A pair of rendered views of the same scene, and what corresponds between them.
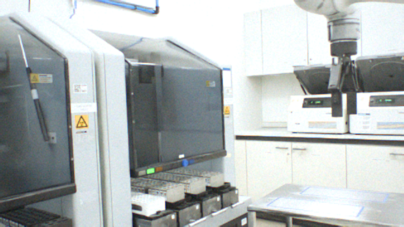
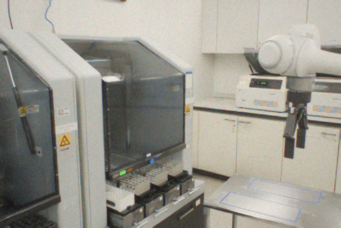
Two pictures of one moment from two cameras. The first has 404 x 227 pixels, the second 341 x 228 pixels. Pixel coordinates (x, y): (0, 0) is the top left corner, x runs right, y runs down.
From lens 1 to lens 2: 29 cm
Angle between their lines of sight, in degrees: 8
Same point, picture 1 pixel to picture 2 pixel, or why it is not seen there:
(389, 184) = (318, 158)
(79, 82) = (63, 106)
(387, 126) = (321, 109)
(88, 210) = (70, 213)
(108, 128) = (87, 142)
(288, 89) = (237, 65)
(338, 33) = (295, 85)
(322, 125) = (265, 103)
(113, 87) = (91, 106)
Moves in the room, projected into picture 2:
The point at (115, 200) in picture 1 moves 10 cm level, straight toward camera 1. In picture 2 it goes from (92, 200) to (94, 211)
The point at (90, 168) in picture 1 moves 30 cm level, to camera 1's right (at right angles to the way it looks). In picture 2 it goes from (72, 178) to (147, 177)
